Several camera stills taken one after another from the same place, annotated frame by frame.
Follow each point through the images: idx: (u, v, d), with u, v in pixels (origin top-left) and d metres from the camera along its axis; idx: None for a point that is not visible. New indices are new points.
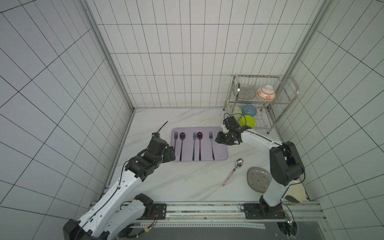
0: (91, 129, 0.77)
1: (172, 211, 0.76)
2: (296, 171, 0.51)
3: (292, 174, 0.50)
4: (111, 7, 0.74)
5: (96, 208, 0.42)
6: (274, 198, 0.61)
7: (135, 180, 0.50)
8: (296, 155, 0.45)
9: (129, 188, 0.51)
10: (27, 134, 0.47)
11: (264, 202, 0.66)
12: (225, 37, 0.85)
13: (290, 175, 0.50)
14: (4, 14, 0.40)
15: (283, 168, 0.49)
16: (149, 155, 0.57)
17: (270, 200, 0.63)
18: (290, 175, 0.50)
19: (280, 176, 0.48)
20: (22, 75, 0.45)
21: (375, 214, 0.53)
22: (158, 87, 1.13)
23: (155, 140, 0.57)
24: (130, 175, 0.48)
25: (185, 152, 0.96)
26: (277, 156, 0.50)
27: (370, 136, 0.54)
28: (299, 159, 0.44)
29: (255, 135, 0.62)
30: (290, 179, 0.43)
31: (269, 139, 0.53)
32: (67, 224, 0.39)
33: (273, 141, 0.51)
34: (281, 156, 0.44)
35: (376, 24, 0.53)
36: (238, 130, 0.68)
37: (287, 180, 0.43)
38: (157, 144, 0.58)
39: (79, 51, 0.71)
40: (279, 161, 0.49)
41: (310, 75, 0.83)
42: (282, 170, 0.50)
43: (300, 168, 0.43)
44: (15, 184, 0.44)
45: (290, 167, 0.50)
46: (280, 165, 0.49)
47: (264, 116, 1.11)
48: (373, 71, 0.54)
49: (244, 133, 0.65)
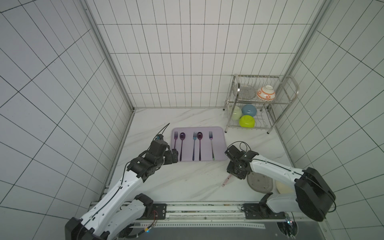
0: (91, 129, 0.77)
1: (172, 211, 0.76)
2: (327, 202, 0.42)
3: (325, 206, 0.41)
4: (111, 6, 0.74)
5: (99, 207, 0.42)
6: (278, 206, 0.59)
7: (137, 180, 0.51)
8: (322, 183, 0.46)
9: (131, 188, 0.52)
10: (27, 134, 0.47)
11: (264, 205, 0.66)
12: (225, 37, 0.85)
13: (324, 209, 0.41)
14: (4, 14, 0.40)
15: (315, 203, 0.43)
16: (151, 156, 0.58)
17: (273, 207, 0.62)
18: (324, 209, 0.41)
19: (313, 211, 0.43)
20: (22, 76, 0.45)
21: (375, 214, 0.53)
22: (158, 87, 1.13)
23: (156, 142, 0.58)
24: (133, 176, 0.49)
25: (185, 152, 0.96)
26: (306, 189, 0.43)
27: (370, 136, 0.54)
28: (327, 188, 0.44)
29: (268, 164, 0.54)
30: (325, 212, 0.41)
31: (286, 168, 0.50)
32: (69, 221, 0.39)
33: (293, 171, 0.48)
34: (310, 189, 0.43)
35: (376, 24, 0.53)
36: (245, 160, 0.61)
37: (322, 214, 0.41)
38: (158, 145, 0.59)
39: (79, 52, 0.71)
40: (309, 195, 0.43)
41: (310, 75, 0.83)
42: (315, 205, 0.43)
43: (330, 197, 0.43)
44: (15, 184, 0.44)
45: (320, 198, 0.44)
46: (310, 200, 0.42)
47: (264, 116, 1.10)
48: (373, 71, 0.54)
49: (256, 163, 0.58)
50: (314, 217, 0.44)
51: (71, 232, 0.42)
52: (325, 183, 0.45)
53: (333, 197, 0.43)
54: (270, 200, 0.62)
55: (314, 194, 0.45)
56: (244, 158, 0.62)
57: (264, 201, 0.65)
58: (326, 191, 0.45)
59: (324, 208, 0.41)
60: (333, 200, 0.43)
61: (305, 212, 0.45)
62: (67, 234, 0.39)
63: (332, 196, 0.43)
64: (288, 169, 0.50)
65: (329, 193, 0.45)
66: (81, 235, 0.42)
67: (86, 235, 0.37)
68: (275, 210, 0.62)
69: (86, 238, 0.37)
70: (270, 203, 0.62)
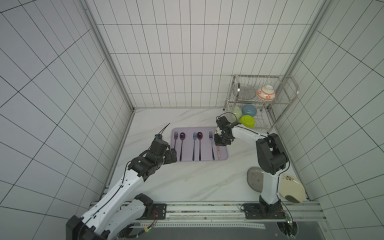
0: (91, 129, 0.77)
1: (172, 211, 0.76)
2: (281, 160, 0.55)
3: (277, 163, 0.55)
4: (111, 6, 0.74)
5: (99, 206, 0.42)
6: (270, 193, 0.62)
7: (137, 179, 0.51)
8: (280, 145, 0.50)
9: (132, 186, 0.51)
10: (27, 134, 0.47)
11: (264, 203, 0.66)
12: (225, 37, 0.85)
13: (275, 163, 0.54)
14: (4, 14, 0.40)
15: (268, 158, 0.54)
16: (152, 156, 0.58)
17: (268, 198, 0.64)
18: (275, 164, 0.54)
19: (266, 165, 0.53)
20: (22, 75, 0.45)
21: (375, 214, 0.53)
22: (158, 87, 1.13)
23: (157, 142, 0.58)
24: (134, 176, 0.50)
25: (185, 152, 0.96)
26: (263, 146, 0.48)
27: (370, 136, 0.54)
28: (283, 149, 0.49)
29: (244, 129, 0.67)
30: (276, 167, 0.58)
31: (255, 132, 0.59)
32: (70, 219, 0.39)
33: (259, 134, 0.59)
34: (266, 147, 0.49)
35: (375, 24, 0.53)
36: (229, 126, 0.73)
37: (273, 168, 0.58)
38: (159, 145, 0.60)
39: (79, 52, 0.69)
40: (264, 150, 0.54)
41: (310, 75, 0.83)
42: (267, 160, 0.54)
43: (284, 157, 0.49)
44: (15, 184, 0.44)
45: (275, 156, 0.55)
46: (265, 155, 0.54)
47: (264, 116, 1.10)
48: (373, 71, 0.53)
49: (235, 129, 0.69)
50: (266, 170, 0.54)
51: (71, 230, 0.42)
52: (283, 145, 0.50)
53: (287, 158, 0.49)
54: (263, 192, 0.65)
55: (269, 151, 0.57)
56: (228, 125, 0.74)
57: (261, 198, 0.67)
58: (281, 151, 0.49)
59: (276, 164, 0.55)
60: (285, 159, 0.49)
61: (263, 168, 0.55)
62: (68, 233, 0.39)
63: (285, 156, 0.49)
64: (257, 133, 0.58)
65: (283, 153, 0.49)
66: (82, 233, 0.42)
67: (87, 234, 0.37)
68: (270, 200, 0.64)
69: (87, 236, 0.37)
70: (264, 196, 0.65)
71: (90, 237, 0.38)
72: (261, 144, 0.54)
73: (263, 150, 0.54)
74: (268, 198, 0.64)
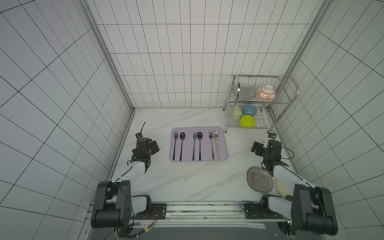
0: (91, 129, 0.77)
1: (172, 211, 0.76)
2: (319, 219, 0.42)
3: (314, 224, 0.41)
4: (111, 6, 0.74)
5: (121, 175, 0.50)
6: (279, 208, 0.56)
7: (143, 166, 0.65)
8: (327, 207, 0.42)
9: (141, 173, 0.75)
10: (27, 134, 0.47)
11: (264, 197, 0.68)
12: (225, 37, 0.85)
13: (309, 220, 0.42)
14: (4, 14, 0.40)
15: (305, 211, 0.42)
16: (143, 153, 0.71)
17: (272, 205, 0.61)
18: (310, 221, 0.41)
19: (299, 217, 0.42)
20: (22, 75, 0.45)
21: (375, 214, 0.53)
22: (158, 87, 1.13)
23: (141, 141, 0.70)
24: (141, 167, 0.63)
25: (185, 152, 0.96)
26: (303, 195, 0.44)
27: (369, 136, 0.54)
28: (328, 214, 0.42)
29: (288, 172, 0.56)
30: (310, 226, 0.41)
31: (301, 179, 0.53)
32: (101, 182, 0.45)
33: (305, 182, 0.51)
34: (307, 199, 0.47)
35: (376, 24, 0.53)
36: (273, 164, 0.63)
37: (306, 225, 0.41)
38: (143, 143, 0.71)
39: (79, 52, 0.71)
40: (302, 199, 0.44)
41: (310, 75, 0.83)
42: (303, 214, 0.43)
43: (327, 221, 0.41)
44: (15, 184, 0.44)
45: (313, 214, 0.42)
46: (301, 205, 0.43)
47: (264, 116, 1.10)
48: (373, 71, 0.53)
49: (280, 168, 0.60)
50: (296, 224, 0.43)
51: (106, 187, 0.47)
52: (331, 209, 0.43)
53: (331, 227, 0.41)
54: (271, 198, 0.63)
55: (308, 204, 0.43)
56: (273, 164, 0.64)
57: (266, 194, 0.67)
58: (326, 214, 0.42)
59: (311, 222, 0.41)
60: (326, 225, 0.41)
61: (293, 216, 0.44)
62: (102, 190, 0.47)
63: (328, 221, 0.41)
64: (302, 180, 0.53)
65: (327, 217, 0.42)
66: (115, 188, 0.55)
67: (123, 182, 0.45)
68: (272, 208, 0.61)
69: (123, 182, 0.45)
70: (270, 201, 0.63)
71: (126, 182, 0.45)
72: (302, 190, 0.44)
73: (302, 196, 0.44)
74: (273, 204, 0.61)
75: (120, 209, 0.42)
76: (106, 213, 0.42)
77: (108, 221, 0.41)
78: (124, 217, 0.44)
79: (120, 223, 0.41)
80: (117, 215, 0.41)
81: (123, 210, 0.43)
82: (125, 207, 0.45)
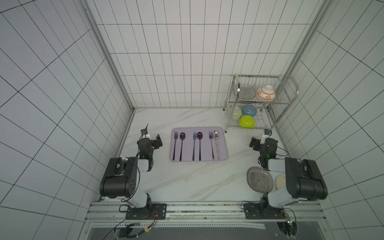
0: (91, 129, 0.77)
1: (172, 211, 0.76)
2: (310, 182, 0.46)
3: (306, 186, 0.46)
4: (111, 7, 0.74)
5: None
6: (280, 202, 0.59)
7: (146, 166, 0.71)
8: (315, 173, 0.48)
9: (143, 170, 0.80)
10: (27, 134, 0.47)
11: (264, 197, 0.68)
12: (225, 37, 0.85)
13: (302, 182, 0.46)
14: (4, 14, 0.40)
15: (297, 175, 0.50)
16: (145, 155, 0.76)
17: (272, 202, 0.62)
18: (303, 183, 0.46)
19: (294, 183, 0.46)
20: (22, 75, 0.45)
21: (374, 214, 0.53)
22: (158, 87, 1.13)
23: (142, 145, 0.73)
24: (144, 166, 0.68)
25: (185, 152, 0.96)
26: (293, 164, 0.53)
27: (369, 136, 0.54)
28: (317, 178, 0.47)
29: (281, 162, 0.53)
30: (303, 188, 0.46)
31: None
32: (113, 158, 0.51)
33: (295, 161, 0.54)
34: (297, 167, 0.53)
35: (376, 24, 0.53)
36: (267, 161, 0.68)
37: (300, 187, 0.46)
38: (145, 147, 0.74)
39: (79, 52, 0.71)
40: (294, 167, 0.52)
41: (310, 75, 0.83)
42: (296, 178, 0.48)
43: (317, 184, 0.46)
44: (15, 184, 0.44)
45: (305, 179, 0.47)
46: (294, 172, 0.49)
47: (264, 116, 1.10)
48: (373, 71, 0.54)
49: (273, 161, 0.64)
50: (292, 191, 0.46)
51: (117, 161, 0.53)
52: (319, 176, 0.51)
53: (322, 189, 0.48)
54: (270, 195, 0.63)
55: (298, 171, 0.53)
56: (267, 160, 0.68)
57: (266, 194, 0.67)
58: (315, 178, 0.47)
59: (304, 183, 0.46)
60: (318, 188, 0.46)
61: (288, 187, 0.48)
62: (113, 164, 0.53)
63: (318, 185, 0.46)
64: None
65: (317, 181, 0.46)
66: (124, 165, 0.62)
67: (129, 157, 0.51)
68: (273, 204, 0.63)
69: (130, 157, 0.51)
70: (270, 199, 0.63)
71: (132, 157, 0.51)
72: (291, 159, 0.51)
73: (292, 165, 0.50)
74: (272, 200, 0.62)
75: (127, 179, 0.46)
76: (113, 183, 0.46)
77: (114, 190, 0.45)
78: (129, 187, 0.48)
79: (126, 192, 0.46)
80: (123, 184, 0.46)
81: (128, 180, 0.47)
82: (131, 177, 0.49)
